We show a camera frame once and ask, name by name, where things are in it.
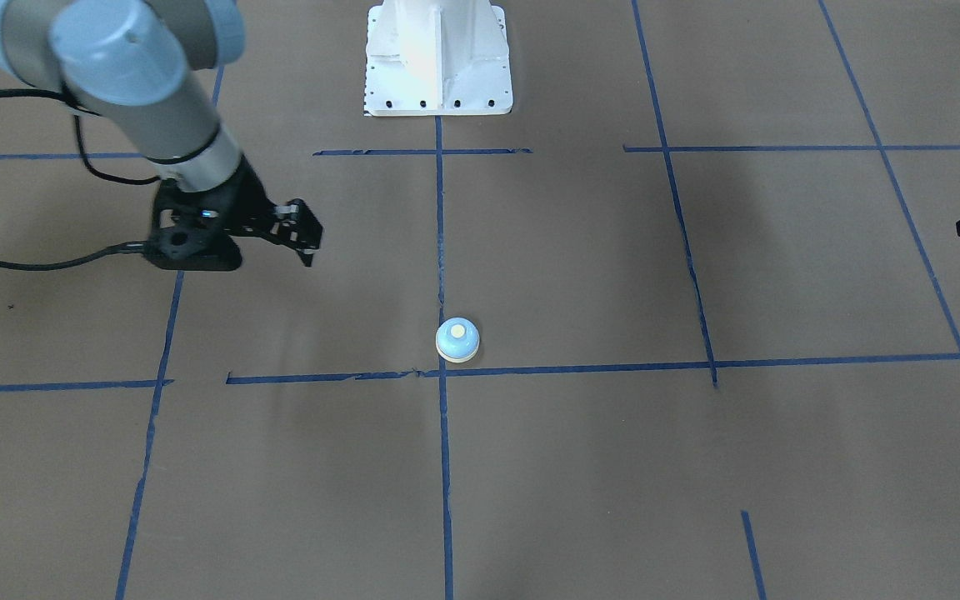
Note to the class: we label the white camera pole with base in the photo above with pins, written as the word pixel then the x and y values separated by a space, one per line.
pixel 437 58

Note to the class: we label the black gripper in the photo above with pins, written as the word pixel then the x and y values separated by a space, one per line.
pixel 250 202

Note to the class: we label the blue service bell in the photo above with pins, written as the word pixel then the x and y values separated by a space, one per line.
pixel 457 340

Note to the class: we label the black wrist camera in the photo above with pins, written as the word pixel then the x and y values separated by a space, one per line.
pixel 179 241

